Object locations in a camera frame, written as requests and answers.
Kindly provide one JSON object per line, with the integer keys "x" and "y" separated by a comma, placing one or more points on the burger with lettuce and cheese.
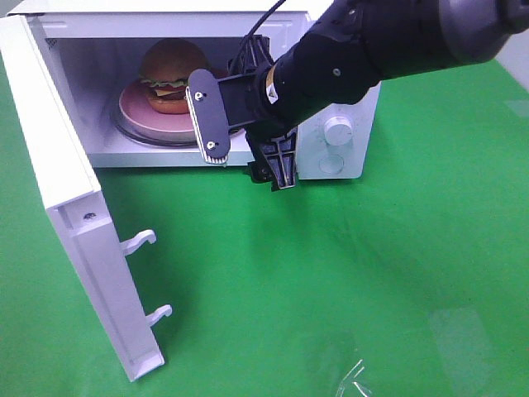
{"x": 164, "y": 73}

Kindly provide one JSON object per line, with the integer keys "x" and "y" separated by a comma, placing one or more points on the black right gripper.
{"x": 219, "y": 106}

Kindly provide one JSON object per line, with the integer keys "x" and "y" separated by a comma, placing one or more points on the pink round plate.
{"x": 134, "y": 95}

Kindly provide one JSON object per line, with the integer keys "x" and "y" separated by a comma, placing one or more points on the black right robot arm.
{"x": 353, "y": 46}

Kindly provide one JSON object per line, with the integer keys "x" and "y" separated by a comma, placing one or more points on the round white door button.
{"x": 331, "y": 164}

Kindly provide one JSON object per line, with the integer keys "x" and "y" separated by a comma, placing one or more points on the white microwave door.
{"x": 72, "y": 195}

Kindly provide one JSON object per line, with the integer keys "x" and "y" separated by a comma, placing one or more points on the glass microwave turntable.
{"x": 153, "y": 128}

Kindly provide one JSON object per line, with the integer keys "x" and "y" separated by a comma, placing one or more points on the white timer knob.
{"x": 338, "y": 131}

